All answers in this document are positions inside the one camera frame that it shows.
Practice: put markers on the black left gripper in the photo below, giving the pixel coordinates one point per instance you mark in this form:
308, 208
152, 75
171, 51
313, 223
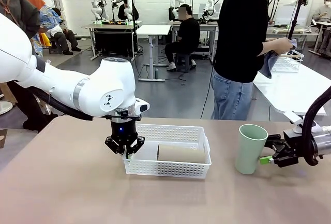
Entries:
123, 131

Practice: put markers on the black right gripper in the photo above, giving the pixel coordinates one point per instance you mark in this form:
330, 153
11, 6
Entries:
297, 143

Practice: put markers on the pale green cup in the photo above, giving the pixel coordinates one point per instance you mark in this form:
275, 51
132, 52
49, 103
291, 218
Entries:
248, 154

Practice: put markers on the white perforated plastic basket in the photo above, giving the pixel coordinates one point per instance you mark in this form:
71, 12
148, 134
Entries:
165, 168

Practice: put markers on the brown paper cup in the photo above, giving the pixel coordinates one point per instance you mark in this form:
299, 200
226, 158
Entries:
181, 154

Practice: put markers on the blue towel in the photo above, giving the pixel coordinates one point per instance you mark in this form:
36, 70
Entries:
269, 63

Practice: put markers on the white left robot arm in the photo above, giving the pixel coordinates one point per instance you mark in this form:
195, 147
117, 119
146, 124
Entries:
98, 89

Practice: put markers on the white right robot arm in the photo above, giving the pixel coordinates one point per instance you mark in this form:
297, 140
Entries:
323, 138

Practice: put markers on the person's right forearm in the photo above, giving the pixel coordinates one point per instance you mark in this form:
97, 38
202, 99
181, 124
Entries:
266, 48

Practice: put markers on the person's right hand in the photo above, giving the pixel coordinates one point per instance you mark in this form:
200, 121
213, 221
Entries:
283, 45

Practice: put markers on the grey stool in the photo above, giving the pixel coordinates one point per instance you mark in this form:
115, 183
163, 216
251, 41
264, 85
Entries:
184, 61

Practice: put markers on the long grey background table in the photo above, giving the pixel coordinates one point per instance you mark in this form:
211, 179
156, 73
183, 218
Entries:
297, 33

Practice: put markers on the white height-adjustable desk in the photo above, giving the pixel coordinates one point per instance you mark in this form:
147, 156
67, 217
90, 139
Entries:
153, 30

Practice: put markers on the grey table with black underside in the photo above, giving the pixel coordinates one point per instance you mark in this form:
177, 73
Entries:
111, 26

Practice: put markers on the brown board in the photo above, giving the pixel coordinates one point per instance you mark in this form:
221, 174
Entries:
3, 138

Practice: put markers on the seated person in dark trousers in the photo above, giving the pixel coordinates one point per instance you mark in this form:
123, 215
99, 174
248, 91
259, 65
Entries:
62, 36

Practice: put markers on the white round fan base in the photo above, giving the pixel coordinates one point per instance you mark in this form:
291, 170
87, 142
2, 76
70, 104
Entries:
5, 107

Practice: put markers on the seated person in black clothes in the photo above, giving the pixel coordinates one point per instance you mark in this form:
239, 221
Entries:
187, 32

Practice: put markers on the person in black shirt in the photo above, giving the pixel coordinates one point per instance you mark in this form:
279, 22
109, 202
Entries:
238, 27

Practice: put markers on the background operator in black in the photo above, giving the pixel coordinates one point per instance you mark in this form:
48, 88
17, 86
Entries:
128, 12

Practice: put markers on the grey background work table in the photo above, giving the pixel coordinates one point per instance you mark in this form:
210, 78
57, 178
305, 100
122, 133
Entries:
204, 26

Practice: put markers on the blue patterned shirt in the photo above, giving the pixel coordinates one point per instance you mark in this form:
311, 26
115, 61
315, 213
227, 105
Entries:
47, 17

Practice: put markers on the person in grey-green vest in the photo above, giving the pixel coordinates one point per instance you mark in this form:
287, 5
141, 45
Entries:
15, 1

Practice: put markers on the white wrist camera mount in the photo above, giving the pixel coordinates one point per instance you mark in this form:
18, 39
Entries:
293, 118

